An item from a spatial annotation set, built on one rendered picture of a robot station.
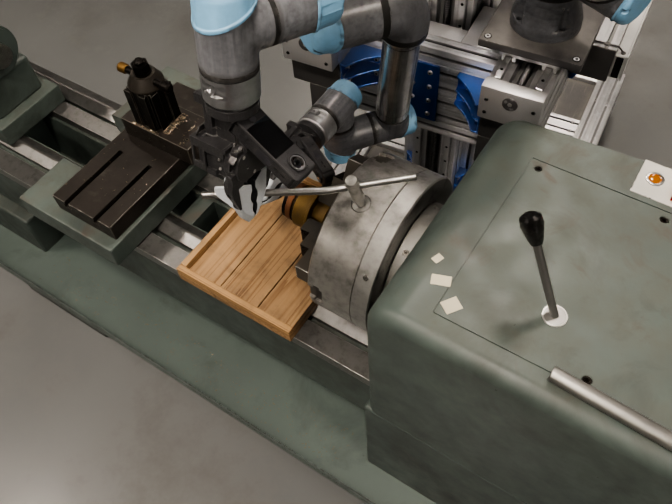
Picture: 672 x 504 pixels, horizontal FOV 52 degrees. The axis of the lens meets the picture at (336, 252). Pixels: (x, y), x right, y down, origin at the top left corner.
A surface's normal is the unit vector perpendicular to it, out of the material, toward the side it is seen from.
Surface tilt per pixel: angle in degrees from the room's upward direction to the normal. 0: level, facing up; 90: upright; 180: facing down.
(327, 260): 57
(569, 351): 0
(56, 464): 0
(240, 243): 0
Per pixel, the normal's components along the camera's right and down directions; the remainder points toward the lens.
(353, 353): -0.06, -0.57
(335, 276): -0.51, 0.38
